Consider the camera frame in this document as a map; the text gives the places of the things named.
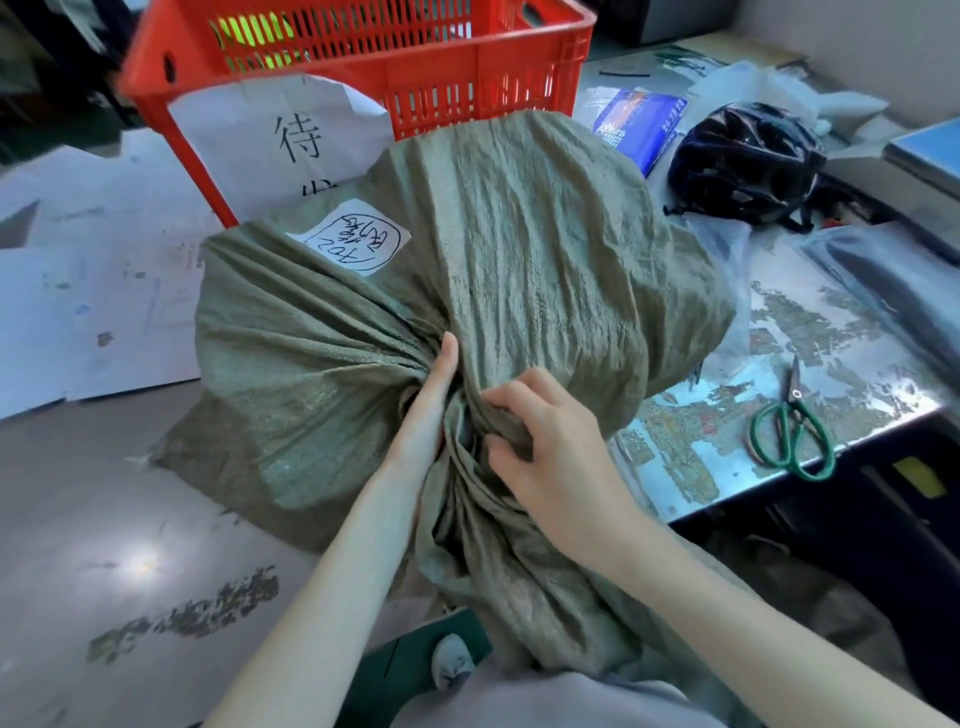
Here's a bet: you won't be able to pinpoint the blue book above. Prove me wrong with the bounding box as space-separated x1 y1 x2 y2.
591 88 690 179

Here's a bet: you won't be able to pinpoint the yellow sticker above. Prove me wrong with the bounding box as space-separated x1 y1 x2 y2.
891 455 948 501

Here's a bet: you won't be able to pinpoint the white paper sheets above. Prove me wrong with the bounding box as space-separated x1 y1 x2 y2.
0 127 228 421

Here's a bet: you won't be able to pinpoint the person's grey clothing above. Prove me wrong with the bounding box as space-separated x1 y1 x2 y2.
388 663 730 728

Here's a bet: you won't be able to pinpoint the white paper label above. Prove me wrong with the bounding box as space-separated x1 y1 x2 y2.
286 198 412 278

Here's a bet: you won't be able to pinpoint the blue flat tray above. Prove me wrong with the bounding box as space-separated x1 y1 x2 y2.
882 116 960 201

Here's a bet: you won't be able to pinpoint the person's right forearm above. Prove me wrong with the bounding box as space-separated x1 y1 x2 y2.
598 523 948 728

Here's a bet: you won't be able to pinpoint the person's right hand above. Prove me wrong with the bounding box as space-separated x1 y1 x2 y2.
479 366 648 579

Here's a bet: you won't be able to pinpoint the person's left forearm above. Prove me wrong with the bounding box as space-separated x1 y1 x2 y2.
201 463 435 728

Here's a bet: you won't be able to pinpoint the white paper sign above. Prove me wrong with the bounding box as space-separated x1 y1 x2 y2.
168 74 396 224

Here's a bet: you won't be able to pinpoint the small clear plastic bag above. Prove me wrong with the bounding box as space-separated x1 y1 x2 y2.
681 213 756 385

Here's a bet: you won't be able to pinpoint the green-handled scissors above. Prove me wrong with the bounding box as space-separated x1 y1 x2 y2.
749 354 838 483

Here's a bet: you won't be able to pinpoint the person's left hand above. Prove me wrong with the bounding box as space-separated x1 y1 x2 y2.
381 332 461 490

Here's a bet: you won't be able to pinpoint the red plastic basket crate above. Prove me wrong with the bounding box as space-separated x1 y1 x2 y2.
117 0 598 230

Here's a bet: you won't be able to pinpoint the black bicycle helmet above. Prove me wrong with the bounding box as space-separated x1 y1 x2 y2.
663 102 831 231

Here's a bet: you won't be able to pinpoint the green woven sack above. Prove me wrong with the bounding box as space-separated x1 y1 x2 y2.
150 110 759 728

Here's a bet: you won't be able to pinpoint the person's grey shoe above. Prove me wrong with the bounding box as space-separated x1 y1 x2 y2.
430 633 478 692

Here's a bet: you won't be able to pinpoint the large clear plastic bag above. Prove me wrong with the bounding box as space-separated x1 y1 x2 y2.
798 220 960 380

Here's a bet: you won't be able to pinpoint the dark green floor mat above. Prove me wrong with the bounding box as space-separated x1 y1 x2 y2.
333 607 494 728

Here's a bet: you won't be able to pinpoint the crumpled white plastic bags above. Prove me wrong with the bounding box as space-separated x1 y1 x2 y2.
684 60 891 155

